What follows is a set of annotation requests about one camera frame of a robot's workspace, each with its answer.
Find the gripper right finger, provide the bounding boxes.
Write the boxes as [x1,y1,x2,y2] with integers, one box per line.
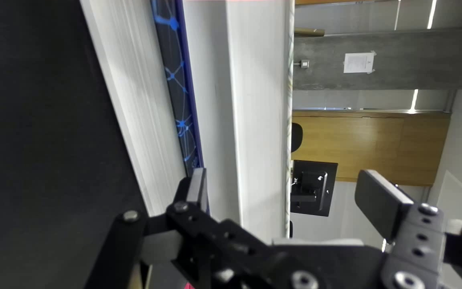
[354,169,462,289]

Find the black strip with blue pattern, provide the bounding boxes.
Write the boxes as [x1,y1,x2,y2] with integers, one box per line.
[151,0,210,213]

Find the white paper notice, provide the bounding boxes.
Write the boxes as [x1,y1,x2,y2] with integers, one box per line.
[343,51,376,74]

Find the wooden cabinet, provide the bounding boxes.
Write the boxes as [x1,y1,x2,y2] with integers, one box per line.
[292,110,452,187]

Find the black monitor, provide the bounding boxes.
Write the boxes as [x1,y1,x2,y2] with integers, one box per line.
[290,159,339,218]

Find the white board panel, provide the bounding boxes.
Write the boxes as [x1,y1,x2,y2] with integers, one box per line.
[182,0,295,244]

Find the black panel with white edge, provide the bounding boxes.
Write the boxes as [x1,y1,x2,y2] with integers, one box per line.
[0,0,188,289]

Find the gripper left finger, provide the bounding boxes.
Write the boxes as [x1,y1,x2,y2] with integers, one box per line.
[86,168,280,289]

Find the black office chair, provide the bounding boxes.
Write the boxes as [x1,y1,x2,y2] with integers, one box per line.
[291,122,304,153]

